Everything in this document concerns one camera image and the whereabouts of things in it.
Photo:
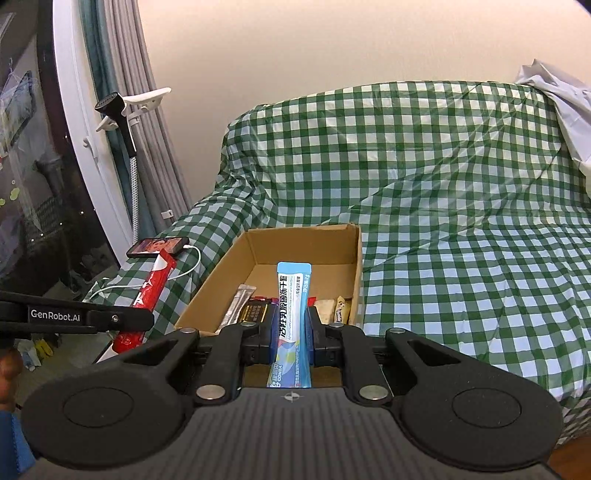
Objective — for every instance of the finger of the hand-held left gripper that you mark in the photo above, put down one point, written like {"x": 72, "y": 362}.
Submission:
{"x": 124, "y": 319}

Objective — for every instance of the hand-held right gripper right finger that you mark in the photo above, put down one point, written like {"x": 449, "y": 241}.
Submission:
{"x": 323, "y": 344}

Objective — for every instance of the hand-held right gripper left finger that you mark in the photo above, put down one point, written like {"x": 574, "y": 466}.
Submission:
{"x": 256, "y": 341}

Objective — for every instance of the dark brown snack packet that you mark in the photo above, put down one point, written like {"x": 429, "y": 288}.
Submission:
{"x": 256, "y": 313}

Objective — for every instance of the beige wafer packet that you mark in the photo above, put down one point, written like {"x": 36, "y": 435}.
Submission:
{"x": 325, "y": 310}

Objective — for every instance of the yellow snack bar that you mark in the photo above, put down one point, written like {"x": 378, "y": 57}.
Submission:
{"x": 342, "y": 309}

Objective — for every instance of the silver white snack packet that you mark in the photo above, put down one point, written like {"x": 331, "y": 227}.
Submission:
{"x": 240, "y": 304}

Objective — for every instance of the light blue stick packet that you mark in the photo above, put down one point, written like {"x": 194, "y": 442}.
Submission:
{"x": 291, "y": 314}

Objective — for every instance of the red white snack stick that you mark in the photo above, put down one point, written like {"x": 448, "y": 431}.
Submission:
{"x": 157, "y": 277}

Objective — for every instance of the cardboard box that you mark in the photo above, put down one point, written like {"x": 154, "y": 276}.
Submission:
{"x": 300, "y": 244}

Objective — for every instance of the person's left hand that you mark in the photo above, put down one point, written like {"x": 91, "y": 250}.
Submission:
{"x": 9, "y": 374}

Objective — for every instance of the black smartphone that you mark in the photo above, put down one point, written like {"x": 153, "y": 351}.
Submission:
{"x": 157, "y": 246}

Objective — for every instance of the green checkered bed cover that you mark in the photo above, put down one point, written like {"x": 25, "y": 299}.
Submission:
{"x": 438, "y": 184}

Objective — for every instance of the black garment steamer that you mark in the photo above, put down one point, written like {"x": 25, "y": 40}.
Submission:
{"x": 111, "y": 104}

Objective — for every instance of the white plastic hanger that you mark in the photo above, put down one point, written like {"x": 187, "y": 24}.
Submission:
{"x": 147, "y": 97}

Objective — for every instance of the grey printed duvet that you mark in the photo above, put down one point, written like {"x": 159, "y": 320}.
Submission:
{"x": 568, "y": 106}

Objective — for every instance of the white window frame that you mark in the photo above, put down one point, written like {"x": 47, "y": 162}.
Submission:
{"x": 78, "y": 138}

